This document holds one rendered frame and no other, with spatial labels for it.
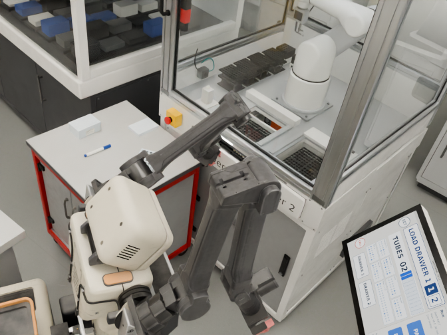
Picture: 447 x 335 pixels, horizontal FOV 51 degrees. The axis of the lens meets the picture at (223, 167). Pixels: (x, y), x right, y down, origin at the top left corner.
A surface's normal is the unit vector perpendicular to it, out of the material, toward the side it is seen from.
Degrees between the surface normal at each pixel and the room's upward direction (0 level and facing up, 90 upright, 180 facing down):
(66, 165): 0
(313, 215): 90
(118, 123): 0
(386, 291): 50
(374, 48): 90
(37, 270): 0
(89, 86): 90
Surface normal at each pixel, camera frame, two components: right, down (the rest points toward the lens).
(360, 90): -0.70, 0.41
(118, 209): -0.59, -0.36
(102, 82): 0.70, 0.54
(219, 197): -0.88, 0.06
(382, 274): -0.68, -0.57
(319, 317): 0.12, -0.74
